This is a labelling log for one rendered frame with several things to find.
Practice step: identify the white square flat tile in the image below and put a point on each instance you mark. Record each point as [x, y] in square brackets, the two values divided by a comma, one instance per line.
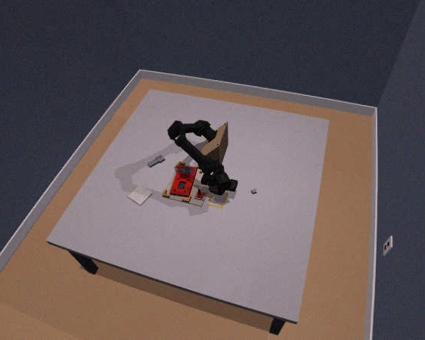
[140, 195]

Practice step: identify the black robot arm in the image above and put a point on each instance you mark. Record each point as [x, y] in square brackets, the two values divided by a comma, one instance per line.
[220, 179]

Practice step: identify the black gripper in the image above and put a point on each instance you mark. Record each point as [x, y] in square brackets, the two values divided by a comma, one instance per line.
[207, 181]

